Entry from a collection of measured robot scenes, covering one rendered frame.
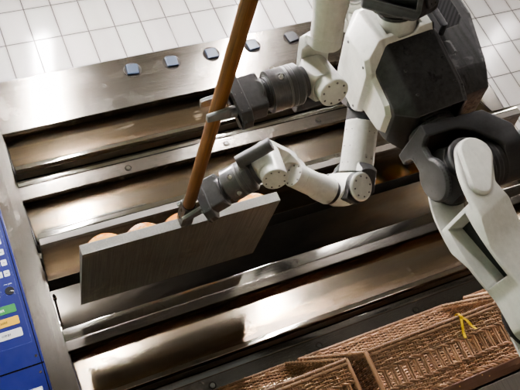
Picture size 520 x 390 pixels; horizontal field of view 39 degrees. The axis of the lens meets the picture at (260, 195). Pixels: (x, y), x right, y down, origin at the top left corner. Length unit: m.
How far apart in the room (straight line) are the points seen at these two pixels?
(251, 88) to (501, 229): 0.60
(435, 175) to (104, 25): 1.59
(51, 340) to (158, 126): 0.83
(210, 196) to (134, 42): 1.13
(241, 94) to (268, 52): 1.42
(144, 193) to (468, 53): 1.20
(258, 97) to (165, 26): 1.45
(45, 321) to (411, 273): 1.20
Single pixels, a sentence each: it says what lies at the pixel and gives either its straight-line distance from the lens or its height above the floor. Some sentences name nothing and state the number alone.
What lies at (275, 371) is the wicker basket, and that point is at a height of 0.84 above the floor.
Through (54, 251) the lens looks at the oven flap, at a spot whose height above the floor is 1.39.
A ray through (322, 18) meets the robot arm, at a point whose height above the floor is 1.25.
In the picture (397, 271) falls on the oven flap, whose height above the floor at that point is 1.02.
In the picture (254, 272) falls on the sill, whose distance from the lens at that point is 2.39.
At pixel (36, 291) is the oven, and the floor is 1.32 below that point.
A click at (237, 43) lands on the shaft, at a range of 1.30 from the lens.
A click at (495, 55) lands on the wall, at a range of 3.26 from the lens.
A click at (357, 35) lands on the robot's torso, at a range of 1.73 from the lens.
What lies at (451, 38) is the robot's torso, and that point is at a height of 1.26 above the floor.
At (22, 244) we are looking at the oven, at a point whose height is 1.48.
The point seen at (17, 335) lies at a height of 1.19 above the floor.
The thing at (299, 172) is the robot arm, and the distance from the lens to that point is 1.83.
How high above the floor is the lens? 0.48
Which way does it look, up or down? 22 degrees up
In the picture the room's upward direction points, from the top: 24 degrees counter-clockwise
